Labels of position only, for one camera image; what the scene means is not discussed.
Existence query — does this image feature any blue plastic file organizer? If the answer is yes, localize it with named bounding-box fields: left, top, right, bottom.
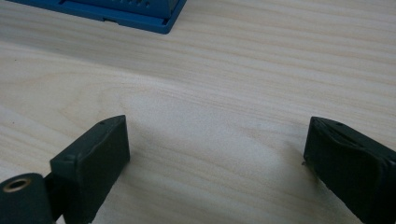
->
left=6, top=0, right=189, bottom=35

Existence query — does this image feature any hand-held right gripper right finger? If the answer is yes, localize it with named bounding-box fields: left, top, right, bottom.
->
left=303, top=116, right=396, bottom=224

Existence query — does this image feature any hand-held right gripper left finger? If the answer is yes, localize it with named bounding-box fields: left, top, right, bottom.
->
left=49, top=114, right=132, bottom=224

